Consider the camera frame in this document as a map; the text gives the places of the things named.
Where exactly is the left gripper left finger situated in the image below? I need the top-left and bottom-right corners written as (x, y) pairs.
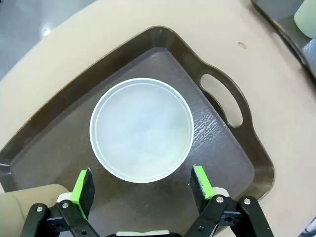
top-left (21, 167), bottom-right (99, 237)

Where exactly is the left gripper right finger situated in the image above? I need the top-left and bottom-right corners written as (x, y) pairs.
top-left (189, 165), bottom-right (275, 237)

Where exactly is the tall beige cup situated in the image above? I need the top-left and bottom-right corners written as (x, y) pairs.
top-left (0, 184), bottom-right (71, 237)

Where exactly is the white round bowl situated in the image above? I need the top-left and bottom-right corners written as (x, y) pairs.
top-left (89, 78), bottom-right (194, 184)

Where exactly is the dark brown plastic tray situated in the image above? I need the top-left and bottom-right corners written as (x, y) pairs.
top-left (0, 24), bottom-right (275, 237)

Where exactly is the dark tray under teal cloth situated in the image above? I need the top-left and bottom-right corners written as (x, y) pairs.
top-left (250, 0), bottom-right (316, 86)

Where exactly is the tall pale green cup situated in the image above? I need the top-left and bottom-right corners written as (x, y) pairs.
top-left (293, 0), bottom-right (316, 39)

